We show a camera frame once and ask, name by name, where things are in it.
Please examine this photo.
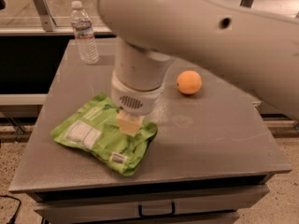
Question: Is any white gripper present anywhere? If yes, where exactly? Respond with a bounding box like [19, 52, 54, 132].
[111, 72, 164, 136]

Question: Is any green rice chip bag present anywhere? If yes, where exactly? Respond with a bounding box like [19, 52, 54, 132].
[50, 92, 158, 176]

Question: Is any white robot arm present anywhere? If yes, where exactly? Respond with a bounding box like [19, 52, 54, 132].
[95, 0, 299, 120]

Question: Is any orange fruit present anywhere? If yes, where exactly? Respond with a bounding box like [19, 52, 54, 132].
[177, 70, 202, 95]

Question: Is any grey drawer cabinet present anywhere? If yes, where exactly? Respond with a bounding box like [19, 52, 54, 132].
[8, 171, 292, 224]

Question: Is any clear plastic water bottle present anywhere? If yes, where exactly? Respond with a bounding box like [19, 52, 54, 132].
[70, 1, 99, 64]

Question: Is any black drawer handle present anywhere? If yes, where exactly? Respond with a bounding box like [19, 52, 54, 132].
[137, 202, 176, 218]

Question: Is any left metal railing bracket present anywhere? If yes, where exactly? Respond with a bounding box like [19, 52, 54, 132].
[33, 0, 56, 32]

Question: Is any black floor cable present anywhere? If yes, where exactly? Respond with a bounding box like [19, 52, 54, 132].
[0, 195, 22, 224]

